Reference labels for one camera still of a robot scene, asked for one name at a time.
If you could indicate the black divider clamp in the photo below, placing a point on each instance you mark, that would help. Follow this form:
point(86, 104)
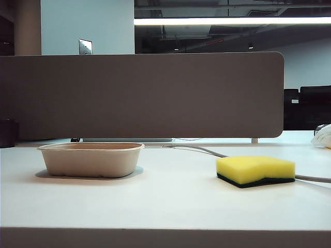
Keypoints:
point(74, 140)

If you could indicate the long ceiling light strip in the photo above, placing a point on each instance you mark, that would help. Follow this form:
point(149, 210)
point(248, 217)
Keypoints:
point(232, 21)

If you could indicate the yellow and green cleaning sponge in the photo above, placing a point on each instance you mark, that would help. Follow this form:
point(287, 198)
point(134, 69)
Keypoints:
point(254, 166)

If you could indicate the brown desk divider panel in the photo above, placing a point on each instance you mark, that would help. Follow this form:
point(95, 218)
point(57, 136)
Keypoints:
point(139, 95)

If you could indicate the silver wall plate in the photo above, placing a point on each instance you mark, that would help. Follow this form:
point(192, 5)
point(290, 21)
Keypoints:
point(85, 47)

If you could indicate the black cup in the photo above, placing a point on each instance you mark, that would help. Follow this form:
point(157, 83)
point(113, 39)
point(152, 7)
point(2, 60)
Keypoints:
point(8, 133)

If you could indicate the beige paper lunch box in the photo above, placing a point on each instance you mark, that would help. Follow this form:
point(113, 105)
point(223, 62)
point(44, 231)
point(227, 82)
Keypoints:
point(90, 160)

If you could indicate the white plastic bag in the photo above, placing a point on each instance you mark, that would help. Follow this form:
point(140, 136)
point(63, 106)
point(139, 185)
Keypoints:
point(322, 137)

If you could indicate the grey divider base rail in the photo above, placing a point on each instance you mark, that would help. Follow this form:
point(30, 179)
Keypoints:
point(124, 139)

